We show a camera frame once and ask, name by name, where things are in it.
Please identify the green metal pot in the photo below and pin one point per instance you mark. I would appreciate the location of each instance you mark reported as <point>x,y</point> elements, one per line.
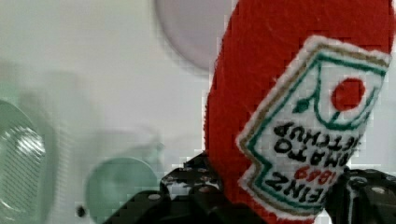
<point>127,163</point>

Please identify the red plush ketchup bottle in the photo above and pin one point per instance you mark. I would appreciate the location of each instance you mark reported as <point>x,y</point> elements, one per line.
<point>294,87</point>

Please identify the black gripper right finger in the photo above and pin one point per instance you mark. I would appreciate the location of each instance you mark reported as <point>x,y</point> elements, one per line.
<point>362,197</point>

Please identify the green oval strainer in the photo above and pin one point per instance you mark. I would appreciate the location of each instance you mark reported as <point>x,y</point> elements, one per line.
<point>26,183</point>

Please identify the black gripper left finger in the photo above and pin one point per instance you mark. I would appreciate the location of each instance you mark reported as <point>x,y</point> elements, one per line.
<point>191,194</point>

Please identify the grey round plate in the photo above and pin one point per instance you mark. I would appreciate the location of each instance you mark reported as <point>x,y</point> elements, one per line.
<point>194,28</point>

